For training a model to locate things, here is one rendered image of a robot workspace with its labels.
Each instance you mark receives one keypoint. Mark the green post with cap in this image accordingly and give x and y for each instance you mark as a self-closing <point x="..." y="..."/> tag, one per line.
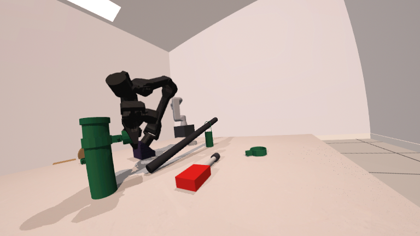
<point x="99" y="160"/>

